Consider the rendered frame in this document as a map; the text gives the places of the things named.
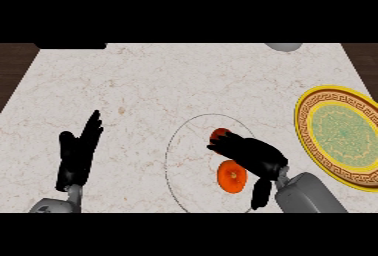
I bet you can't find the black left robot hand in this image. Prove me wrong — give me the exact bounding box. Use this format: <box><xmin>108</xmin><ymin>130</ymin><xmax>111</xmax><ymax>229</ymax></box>
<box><xmin>55</xmin><ymin>109</ymin><xmax>105</xmax><ymax>193</ymax></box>

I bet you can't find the orange squash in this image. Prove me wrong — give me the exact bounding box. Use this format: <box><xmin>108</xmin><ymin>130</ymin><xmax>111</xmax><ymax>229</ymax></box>
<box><xmin>209</xmin><ymin>127</ymin><xmax>250</xmax><ymax>195</ymax></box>

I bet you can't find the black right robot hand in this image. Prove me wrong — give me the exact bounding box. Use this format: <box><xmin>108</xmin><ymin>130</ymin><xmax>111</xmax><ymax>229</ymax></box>
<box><xmin>206</xmin><ymin>131</ymin><xmax>290</xmax><ymax>211</ymax></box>

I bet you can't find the grey rounded object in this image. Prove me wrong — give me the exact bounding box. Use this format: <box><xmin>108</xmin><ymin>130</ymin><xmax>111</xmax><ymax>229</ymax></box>
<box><xmin>263</xmin><ymin>42</ymin><xmax>305</xmax><ymax>53</ymax></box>

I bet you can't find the yellow patterned plate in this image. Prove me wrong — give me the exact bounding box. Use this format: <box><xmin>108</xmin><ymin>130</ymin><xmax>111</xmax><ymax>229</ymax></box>
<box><xmin>294</xmin><ymin>85</ymin><xmax>378</xmax><ymax>194</ymax></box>

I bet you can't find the round marble-pattern placemat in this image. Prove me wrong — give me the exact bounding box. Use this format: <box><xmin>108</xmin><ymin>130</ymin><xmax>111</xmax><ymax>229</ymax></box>
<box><xmin>164</xmin><ymin>113</ymin><xmax>259</xmax><ymax>214</ymax></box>

